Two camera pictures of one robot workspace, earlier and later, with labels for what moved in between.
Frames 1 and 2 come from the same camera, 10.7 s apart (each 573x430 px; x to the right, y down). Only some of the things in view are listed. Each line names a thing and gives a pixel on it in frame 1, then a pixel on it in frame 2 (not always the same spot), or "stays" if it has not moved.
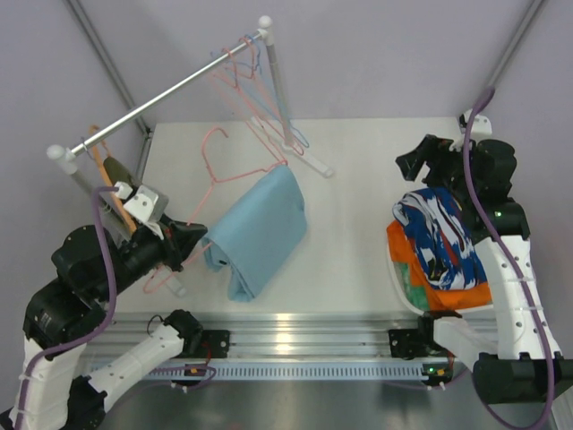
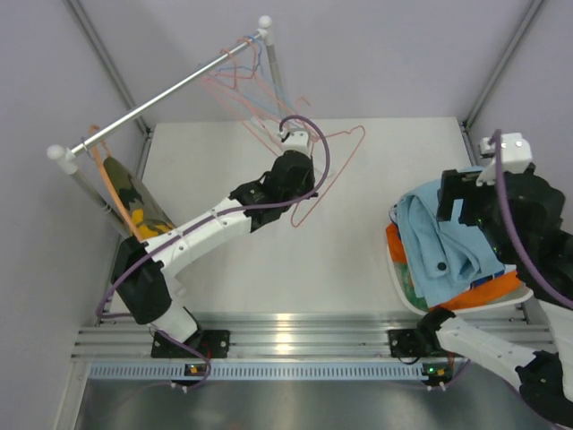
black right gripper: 435,151 → 457,184
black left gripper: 184,236 → 311,180
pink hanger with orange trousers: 260,97 → 243,64
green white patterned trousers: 417,295 stays
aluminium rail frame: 269,335 stays
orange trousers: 439,298 stays
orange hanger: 125,216 stays
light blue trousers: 257,236 → 444,255
